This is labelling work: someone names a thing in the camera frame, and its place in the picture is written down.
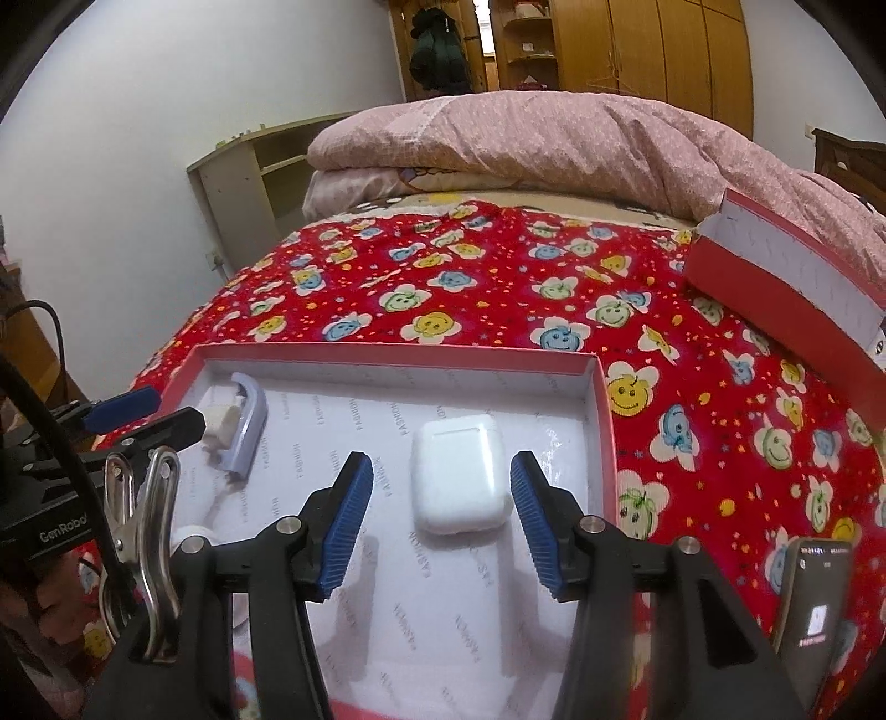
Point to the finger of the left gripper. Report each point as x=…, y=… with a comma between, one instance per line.
x=178, y=431
x=114, y=413

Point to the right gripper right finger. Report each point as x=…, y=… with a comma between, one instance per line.
x=585, y=560

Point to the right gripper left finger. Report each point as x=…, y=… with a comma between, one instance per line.
x=296, y=561

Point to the white earbuds case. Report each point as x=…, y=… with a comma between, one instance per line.
x=459, y=477

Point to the white charger plug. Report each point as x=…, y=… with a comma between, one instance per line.
x=222, y=409

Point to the grey plastic hook piece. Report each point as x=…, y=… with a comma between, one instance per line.
x=237, y=457

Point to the metal clip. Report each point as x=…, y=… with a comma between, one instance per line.
x=139, y=509

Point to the red shallow box tray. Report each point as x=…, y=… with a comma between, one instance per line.
x=423, y=626

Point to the red floral bedspread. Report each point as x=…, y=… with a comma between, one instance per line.
x=716, y=428

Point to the black smartphone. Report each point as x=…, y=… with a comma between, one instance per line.
x=812, y=596

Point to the beige open shelf unit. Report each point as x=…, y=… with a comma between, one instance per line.
x=253, y=187

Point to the red box lid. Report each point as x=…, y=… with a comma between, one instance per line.
x=818, y=291

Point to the pink folded quilt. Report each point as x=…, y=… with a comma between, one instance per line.
x=624, y=148

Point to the dark hanging coat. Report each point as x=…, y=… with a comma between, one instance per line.
x=437, y=62

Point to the wooden wardrobe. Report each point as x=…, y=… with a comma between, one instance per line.
x=694, y=55

